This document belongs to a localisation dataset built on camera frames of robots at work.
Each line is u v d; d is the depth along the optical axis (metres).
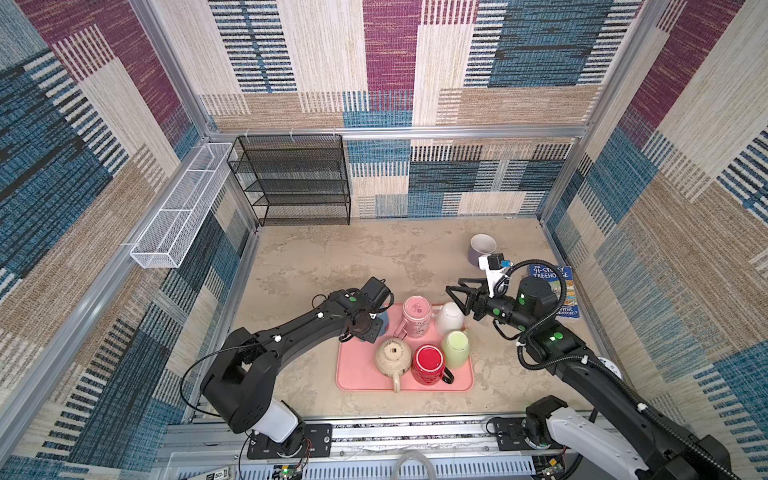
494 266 0.64
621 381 0.48
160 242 0.70
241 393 0.43
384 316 0.89
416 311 0.83
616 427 0.45
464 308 0.67
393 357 0.78
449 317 0.83
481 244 1.05
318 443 0.73
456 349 0.78
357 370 0.83
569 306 0.94
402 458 0.68
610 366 0.76
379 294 0.69
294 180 1.09
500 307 0.64
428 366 0.76
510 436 0.73
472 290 0.66
